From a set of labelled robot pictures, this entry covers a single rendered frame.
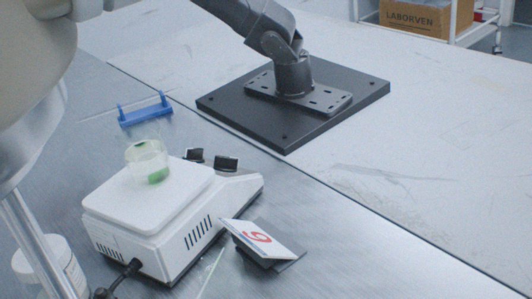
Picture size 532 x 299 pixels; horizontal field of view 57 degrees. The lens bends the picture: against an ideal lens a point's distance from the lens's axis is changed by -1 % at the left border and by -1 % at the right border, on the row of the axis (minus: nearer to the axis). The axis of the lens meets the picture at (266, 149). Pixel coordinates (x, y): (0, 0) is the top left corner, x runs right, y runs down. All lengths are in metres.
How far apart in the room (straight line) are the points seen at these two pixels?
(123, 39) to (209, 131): 1.37
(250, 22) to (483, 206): 0.43
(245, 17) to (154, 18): 1.46
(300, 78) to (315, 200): 0.25
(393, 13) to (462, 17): 0.36
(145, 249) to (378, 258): 0.26
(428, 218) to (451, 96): 0.30
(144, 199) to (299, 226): 0.19
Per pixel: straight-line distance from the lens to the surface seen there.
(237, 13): 0.80
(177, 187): 0.58
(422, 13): 2.77
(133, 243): 0.57
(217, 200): 0.60
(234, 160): 0.66
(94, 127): 0.97
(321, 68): 0.95
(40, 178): 0.88
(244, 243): 0.59
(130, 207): 0.58
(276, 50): 0.79
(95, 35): 2.13
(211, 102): 0.90
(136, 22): 2.20
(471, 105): 0.86
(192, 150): 0.68
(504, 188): 0.69
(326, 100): 0.83
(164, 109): 0.94
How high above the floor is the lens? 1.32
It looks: 33 degrees down
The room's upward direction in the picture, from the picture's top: 10 degrees counter-clockwise
